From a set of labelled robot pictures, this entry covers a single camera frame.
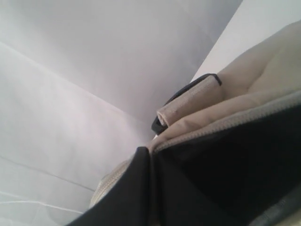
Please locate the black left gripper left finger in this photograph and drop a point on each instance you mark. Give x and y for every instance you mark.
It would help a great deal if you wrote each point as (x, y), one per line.
(127, 203)

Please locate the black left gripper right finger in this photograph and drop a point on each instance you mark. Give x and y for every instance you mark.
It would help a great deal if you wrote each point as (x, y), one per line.
(248, 175)

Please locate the cream fabric duffel bag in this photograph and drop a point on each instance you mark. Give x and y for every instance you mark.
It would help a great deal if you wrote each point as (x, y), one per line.
(264, 80)

